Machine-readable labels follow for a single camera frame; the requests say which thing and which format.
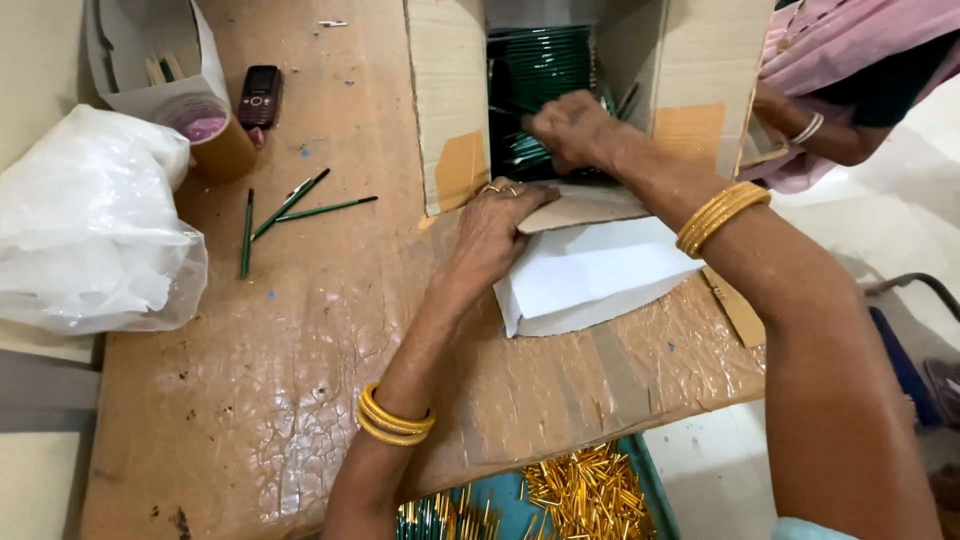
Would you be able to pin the person's right hand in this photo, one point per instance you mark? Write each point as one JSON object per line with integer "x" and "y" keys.
{"x": 581, "y": 127}

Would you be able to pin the person's left hand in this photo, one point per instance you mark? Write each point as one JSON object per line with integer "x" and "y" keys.
{"x": 487, "y": 232}

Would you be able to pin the person's right fingers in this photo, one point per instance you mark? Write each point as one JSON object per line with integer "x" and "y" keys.
{"x": 551, "y": 142}

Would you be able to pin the pile of green pencils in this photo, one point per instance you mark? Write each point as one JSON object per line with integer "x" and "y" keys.
{"x": 536, "y": 67}

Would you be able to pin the large cardboard box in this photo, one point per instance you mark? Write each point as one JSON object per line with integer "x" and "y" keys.
{"x": 450, "y": 97}

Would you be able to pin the finger rings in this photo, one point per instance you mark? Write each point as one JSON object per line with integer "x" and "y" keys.
{"x": 501, "y": 190}

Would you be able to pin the white paper packet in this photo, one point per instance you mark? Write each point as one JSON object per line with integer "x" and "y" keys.
{"x": 592, "y": 277}

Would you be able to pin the gold bangles on right wrist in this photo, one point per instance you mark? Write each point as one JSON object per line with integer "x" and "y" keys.
{"x": 721, "y": 216}

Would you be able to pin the gold bangles on wrist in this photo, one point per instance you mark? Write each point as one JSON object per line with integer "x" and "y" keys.
{"x": 390, "y": 421}
{"x": 721, "y": 216}

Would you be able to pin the green pencil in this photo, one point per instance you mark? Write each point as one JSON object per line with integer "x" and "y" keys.
{"x": 289, "y": 204}
{"x": 326, "y": 209}
{"x": 246, "y": 232}

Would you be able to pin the cardboard strip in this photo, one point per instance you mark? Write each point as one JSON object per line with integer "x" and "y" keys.
{"x": 736, "y": 309}

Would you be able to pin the small metal piece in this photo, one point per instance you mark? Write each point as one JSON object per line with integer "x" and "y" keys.
{"x": 332, "y": 23}

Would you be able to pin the black mobile phone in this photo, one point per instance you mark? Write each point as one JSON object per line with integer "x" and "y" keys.
{"x": 259, "y": 96}

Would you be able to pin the gold bangles on left wrist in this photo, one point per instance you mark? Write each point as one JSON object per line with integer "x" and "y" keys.
{"x": 390, "y": 421}

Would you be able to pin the brown tape roll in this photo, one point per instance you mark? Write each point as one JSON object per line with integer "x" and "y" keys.
{"x": 221, "y": 150}

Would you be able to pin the heap of gold ferrules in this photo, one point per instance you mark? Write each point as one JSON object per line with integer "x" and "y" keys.
{"x": 589, "y": 495}

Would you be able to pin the blue plastic tray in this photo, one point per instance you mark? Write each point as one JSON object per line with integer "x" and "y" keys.
{"x": 510, "y": 504}

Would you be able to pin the heap of gold-tipped pencils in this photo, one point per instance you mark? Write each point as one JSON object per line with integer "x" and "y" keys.
{"x": 446, "y": 517}

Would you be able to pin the dark metal chair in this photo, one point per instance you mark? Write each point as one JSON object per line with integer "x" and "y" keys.
{"x": 911, "y": 352}

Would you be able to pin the small white carton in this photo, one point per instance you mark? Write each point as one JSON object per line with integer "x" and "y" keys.
{"x": 127, "y": 45}

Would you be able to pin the person's light blue clothing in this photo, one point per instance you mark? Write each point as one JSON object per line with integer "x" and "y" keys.
{"x": 810, "y": 529}

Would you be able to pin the white plastic bag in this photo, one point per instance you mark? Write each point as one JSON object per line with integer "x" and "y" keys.
{"x": 90, "y": 232}

